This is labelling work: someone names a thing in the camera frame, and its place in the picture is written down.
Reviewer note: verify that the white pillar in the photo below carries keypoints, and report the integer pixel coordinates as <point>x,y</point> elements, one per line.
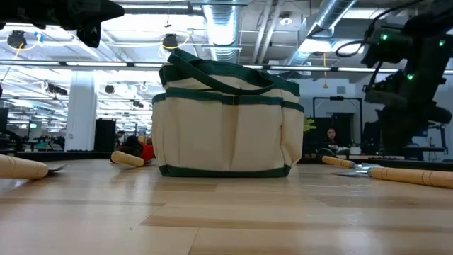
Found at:
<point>80,113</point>

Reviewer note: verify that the black cabinet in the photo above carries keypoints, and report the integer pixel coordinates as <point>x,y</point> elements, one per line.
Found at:
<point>104,136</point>

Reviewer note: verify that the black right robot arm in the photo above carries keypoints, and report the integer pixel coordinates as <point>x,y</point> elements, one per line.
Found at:
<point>424,35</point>

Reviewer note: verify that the black gantry frame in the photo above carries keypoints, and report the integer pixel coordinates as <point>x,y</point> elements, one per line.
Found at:
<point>336,98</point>

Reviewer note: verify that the red black gardening glove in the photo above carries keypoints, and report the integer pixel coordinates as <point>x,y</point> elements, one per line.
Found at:
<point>148,152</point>

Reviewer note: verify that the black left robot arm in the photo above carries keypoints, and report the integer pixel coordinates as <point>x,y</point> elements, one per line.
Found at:
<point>21,8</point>

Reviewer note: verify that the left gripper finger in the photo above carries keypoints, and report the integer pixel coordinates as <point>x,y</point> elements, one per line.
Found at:
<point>111,10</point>

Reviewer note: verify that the long ceiling light strip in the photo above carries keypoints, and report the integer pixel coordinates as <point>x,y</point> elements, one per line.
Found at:
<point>95,64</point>

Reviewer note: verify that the black metal table frame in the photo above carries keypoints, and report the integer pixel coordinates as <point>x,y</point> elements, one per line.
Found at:
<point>53,155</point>

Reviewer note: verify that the cream green gardening bag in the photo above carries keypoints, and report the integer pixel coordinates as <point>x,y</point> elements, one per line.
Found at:
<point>226,134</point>

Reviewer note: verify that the person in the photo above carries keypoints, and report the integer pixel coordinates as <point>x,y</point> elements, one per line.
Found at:
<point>331,136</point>
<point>120,134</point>

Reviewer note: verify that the green potted plant white pot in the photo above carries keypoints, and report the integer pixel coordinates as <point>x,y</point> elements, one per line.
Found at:
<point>308,124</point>

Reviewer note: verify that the silver ventilation duct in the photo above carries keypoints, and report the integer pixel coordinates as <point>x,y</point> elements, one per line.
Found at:
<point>329,14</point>
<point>222,32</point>

